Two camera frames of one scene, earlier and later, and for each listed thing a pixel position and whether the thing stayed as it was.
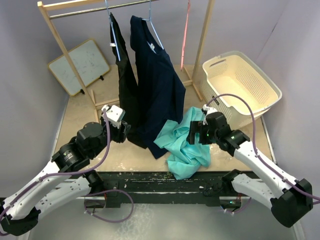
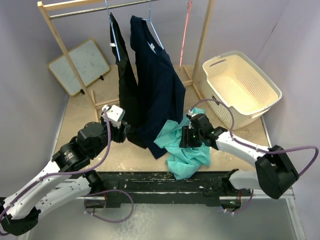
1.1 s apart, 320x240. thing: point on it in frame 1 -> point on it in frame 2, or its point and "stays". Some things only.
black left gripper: (121, 132) stays
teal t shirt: (185, 158) stays
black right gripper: (197, 126) -> (186, 141)
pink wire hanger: (185, 36) stays
